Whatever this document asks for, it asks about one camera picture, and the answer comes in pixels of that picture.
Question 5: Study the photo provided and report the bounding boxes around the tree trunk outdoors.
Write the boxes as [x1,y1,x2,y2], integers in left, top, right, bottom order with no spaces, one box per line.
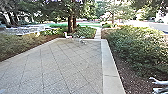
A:
[67,6,78,34]

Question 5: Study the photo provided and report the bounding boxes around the white garden chair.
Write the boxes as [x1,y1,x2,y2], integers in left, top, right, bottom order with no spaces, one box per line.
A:
[75,35,88,46]
[63,31,74,40]

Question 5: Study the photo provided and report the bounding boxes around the dark green shrub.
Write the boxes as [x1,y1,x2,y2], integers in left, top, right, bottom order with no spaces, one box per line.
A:
[104,25,168,78]

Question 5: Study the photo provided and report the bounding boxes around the low green bush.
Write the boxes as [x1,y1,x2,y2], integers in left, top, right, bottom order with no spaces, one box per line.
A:
[72,25,98,40]

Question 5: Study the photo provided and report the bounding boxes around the white outdoor railing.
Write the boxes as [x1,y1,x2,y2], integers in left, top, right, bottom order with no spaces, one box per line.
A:
[0,23,52,36]

